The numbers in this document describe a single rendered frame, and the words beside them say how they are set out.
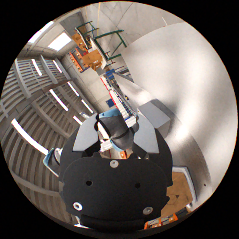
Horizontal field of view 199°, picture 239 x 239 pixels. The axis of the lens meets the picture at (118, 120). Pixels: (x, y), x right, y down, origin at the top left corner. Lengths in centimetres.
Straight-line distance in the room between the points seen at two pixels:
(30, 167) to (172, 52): 293
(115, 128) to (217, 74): 39
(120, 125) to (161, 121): 20
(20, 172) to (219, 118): 297
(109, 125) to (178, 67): 33
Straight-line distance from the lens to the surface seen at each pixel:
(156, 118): 36
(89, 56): 173
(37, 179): 276
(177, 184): 55
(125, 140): 37
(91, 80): 801
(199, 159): 36
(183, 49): 21
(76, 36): 407
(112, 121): 31
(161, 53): 26
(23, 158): 276
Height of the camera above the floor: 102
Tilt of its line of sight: 6 degrees up
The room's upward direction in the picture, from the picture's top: 119 degrees counter-clockwise
